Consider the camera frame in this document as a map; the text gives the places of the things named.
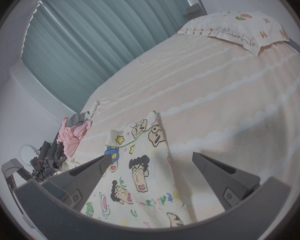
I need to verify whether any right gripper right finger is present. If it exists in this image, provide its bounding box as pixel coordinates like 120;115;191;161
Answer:
192;151;261;213

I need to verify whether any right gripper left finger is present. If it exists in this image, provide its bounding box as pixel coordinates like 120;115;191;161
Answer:
41;154;113;212

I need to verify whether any white printed pyjama top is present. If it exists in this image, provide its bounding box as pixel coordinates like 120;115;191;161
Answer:
80;110;193;228

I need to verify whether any pile of clothes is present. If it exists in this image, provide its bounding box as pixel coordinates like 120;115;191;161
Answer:
51;100;100;168

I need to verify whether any bed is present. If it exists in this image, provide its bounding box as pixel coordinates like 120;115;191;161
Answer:
62;0;300;229

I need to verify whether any blue-green curtain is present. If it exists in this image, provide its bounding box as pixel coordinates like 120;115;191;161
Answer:
41;0;192;59
20;4;150;114

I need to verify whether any white printed pillow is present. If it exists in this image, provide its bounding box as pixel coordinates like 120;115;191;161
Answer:
176;11;290;57

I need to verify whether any grey bedside table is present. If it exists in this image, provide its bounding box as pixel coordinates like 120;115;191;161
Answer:
182;3;205;22

